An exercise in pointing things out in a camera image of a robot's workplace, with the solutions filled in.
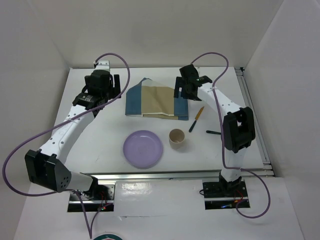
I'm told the yellow knife green handle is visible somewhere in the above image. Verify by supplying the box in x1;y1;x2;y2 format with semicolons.
188;106;205;133

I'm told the blue beige checked placemat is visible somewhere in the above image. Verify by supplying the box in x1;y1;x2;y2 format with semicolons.
125;78;189;121

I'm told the beige cup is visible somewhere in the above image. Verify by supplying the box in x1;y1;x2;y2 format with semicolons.
168;128;185;150

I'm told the purple plastic plate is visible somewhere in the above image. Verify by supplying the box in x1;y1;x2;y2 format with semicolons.
122;130;163;169

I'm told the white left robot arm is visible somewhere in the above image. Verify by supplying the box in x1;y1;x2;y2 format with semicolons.
24;60;121;200

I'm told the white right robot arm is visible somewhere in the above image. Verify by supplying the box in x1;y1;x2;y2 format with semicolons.
174;64;256;197

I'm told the green round sticker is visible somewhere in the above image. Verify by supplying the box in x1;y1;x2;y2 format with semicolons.
93;233;124;240

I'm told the aluminium right side rail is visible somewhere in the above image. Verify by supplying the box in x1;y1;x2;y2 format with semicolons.
234;67;275;177

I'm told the aluminium rail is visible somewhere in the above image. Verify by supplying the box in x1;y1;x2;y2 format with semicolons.
234;67;275;177
39;168;275;181

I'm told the aluminium front rail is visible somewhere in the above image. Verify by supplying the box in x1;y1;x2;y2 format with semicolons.
39;168;275;181

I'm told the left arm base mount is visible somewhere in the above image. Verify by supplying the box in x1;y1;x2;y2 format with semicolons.
67;182;116;213

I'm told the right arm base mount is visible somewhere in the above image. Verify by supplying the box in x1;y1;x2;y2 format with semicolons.
199;181;250;210

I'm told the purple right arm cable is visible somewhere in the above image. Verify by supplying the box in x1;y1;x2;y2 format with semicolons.
190;51;272;219

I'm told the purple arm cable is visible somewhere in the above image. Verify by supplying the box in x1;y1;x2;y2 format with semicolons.
190;51;272;219
2;52;131;240

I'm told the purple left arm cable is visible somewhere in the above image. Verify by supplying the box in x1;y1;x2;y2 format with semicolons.
2;52;131;240

